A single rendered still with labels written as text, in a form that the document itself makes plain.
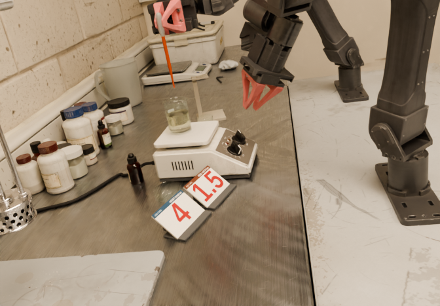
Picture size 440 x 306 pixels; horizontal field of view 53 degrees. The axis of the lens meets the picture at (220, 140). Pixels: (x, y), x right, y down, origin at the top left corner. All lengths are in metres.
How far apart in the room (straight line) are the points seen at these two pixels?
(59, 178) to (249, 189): 0.42
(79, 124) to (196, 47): 0.93
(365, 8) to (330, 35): 1.10
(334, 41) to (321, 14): 0.09
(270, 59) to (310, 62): 1.49
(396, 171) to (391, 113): 0.10
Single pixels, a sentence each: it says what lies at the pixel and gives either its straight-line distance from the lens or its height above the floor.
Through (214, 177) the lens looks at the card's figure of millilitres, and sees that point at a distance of 0.88.
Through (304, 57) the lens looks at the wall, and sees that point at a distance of 2.36.
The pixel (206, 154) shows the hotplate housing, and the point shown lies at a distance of 0.89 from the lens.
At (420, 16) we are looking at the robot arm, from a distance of 0.70.
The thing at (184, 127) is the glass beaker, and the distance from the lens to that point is 0.94.
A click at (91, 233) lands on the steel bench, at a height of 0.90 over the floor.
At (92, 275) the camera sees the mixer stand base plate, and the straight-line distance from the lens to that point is 0.73.
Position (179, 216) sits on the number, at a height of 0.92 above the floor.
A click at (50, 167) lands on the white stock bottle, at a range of 1.02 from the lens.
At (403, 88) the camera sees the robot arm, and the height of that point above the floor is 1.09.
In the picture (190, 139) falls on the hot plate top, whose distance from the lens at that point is 0.91.
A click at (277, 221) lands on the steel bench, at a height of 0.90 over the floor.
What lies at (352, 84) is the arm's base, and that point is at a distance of 1.34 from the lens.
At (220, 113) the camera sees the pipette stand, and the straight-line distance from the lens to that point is 1.29.
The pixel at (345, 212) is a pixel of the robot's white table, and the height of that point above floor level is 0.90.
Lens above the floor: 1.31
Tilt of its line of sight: 22 degrees down
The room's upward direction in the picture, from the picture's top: 10 degrees counter-clockwise
